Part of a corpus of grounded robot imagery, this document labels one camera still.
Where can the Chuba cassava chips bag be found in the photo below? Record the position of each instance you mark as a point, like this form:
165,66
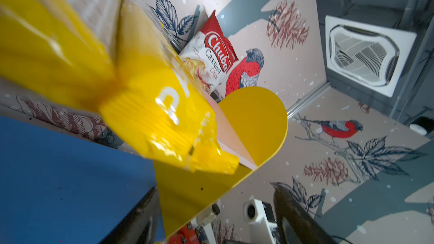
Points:
209,55

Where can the yellow shelf unit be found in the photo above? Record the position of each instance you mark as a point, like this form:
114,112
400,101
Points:
57,189

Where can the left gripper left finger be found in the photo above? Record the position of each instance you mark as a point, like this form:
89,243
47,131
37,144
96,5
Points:
140,225

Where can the red spaghetti pack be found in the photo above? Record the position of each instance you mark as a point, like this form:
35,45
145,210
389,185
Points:
183,239

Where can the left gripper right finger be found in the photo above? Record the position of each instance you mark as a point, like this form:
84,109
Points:
295,225

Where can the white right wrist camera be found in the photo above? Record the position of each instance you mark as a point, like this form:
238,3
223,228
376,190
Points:
263,228

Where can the ceiling air conditioner vent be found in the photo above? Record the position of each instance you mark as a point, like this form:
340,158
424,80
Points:
369,55

